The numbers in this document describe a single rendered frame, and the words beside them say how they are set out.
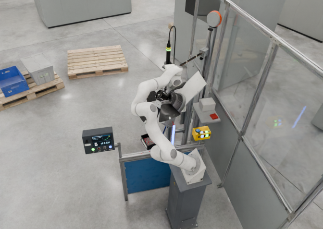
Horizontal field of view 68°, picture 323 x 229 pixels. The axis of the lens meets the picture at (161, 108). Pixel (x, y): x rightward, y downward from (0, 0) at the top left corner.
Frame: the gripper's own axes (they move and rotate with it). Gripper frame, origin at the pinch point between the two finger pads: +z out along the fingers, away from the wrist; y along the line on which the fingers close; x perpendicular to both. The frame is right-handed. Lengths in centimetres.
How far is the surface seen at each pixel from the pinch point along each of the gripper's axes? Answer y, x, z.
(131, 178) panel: -45, -122, -36
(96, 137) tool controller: -71, -43, -40
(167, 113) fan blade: -1.8, -46.7, -17.1
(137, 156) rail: -36, -82, -37
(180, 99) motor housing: 18, -50, 5
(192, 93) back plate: 31, -43, 4
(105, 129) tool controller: -63, -42, -33
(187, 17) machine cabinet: 106, -56, 254
